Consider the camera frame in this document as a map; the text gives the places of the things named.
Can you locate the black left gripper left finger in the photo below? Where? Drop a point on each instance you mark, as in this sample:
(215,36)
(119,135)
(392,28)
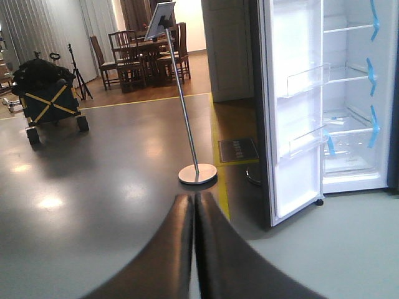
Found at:
(162,269)

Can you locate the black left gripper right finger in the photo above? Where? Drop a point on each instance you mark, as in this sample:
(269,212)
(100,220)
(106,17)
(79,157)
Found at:
(228,267)

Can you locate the white fridge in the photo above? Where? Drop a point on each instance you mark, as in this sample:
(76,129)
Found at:
(326,85)

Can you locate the dark grey adjacent fridge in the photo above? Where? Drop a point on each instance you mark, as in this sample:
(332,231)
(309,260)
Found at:
(392,174)

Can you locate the dark floor label sign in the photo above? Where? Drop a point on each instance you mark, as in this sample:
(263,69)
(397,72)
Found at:
(241,149)

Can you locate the wooden dining table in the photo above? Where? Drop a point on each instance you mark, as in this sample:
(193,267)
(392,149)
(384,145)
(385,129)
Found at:
(138,63)

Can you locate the black tripod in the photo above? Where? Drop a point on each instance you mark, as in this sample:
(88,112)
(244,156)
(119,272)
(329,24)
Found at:
(84,90)

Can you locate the wooden dining chair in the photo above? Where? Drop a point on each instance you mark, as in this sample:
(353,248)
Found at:
(104,66)

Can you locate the black yellow folding wagon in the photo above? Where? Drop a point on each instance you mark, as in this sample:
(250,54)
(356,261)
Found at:
(47,95)

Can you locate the white cabinet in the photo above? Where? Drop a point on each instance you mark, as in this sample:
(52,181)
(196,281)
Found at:
(228,45)

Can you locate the chrome stanchion post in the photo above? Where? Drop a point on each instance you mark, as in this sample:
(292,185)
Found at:
(253,174)

